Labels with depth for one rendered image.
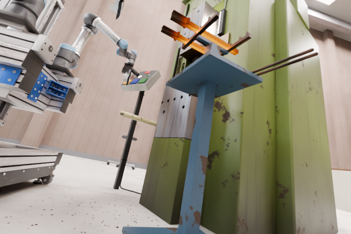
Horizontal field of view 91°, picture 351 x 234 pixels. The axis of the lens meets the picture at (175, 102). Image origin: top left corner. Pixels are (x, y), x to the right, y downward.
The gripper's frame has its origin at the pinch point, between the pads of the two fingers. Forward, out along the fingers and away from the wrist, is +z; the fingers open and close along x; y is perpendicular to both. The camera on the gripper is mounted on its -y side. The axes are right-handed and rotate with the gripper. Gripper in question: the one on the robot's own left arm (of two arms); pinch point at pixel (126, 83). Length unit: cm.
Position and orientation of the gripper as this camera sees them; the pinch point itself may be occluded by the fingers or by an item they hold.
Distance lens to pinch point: 171.1
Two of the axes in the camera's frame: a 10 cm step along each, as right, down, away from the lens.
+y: -9.6, -2.4, -1.4
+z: -1.8, 9.3, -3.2
